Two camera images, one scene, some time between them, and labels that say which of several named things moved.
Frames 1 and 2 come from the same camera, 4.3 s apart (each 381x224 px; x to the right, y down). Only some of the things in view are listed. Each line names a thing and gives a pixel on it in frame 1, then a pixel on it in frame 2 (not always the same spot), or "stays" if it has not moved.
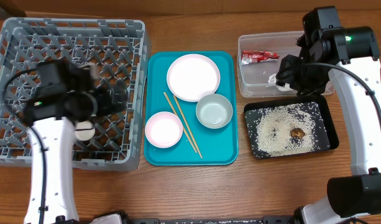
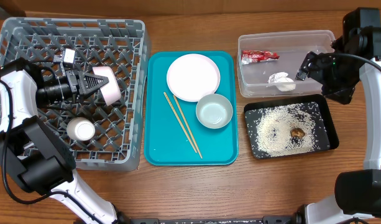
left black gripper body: (104, 105) -> (57, 90)
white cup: (84, 130) stays
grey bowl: (214, 111) stays
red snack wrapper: (253, 56) stays
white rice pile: (273, 130) stays
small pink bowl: (163, 129) -> (110, 91)
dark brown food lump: (297, 132) stays
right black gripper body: (293, 73) -> (309, 63)
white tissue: (285, 88) stays
